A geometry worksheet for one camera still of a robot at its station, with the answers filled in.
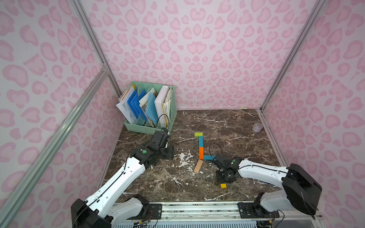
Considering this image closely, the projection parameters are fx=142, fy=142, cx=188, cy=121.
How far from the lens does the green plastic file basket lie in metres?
0.92

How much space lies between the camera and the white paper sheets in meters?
0.93

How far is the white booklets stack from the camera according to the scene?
91cm
